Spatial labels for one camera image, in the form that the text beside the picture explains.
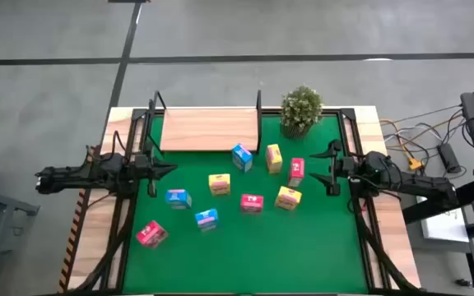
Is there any yellow black hazard tape strip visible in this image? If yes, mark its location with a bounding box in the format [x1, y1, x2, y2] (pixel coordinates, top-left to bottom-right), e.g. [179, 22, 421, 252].
[58, 143, 98, 294]

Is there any blue Rice Krispies cereal box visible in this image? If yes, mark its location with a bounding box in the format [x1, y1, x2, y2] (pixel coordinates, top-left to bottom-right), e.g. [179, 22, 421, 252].
[164, 188, 193, 210]
[230, 142, 254, 173]
[194, 207, 220, 232]

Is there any yellow Corn Pops cereal box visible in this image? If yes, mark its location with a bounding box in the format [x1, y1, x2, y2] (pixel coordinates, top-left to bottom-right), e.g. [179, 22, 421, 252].
[265, 143, 284, 174]
[273, 185, 304, 212]
[207, 173, 232, 197]

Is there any green table mat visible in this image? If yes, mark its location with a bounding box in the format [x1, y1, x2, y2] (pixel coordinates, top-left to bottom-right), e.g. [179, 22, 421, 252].
[121, 114, 369, 294]

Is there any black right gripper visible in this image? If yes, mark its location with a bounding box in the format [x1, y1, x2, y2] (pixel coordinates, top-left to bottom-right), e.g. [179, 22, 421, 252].
[309, 139, 365, 196]

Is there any black diagonal beam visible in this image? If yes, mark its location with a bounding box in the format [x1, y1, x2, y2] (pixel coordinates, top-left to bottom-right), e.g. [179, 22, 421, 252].
[401, 180, 474, 225]

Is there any white board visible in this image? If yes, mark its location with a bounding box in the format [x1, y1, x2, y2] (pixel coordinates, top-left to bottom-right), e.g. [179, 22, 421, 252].
[416, 196, 471, 243]

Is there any black power adapter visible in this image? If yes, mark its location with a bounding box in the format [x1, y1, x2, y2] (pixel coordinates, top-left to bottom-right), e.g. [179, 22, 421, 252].
[437, 142, 462, 174]

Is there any black metal table frame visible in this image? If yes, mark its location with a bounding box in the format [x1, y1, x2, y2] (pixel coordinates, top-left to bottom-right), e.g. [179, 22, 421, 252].
[67, 107, 423, 296]

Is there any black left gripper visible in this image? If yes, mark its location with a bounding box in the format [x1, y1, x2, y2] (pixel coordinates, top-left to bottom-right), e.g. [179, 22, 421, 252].
[132, 142, 179, 198]

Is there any orange cable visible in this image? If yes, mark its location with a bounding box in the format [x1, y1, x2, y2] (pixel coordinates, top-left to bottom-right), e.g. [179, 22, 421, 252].
[379, 114, 464, 164]

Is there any artificial plant in striped pot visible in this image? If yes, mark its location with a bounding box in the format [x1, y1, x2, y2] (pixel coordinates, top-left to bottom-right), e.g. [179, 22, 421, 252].
[280, 85, 324, 141]

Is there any red Froot Loops cereal box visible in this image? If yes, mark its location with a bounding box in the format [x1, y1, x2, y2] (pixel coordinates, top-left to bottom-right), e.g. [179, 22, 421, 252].
[135, 220, 170, 249]
[239, 193, 265, 215]
[287, 157, 306, 188]

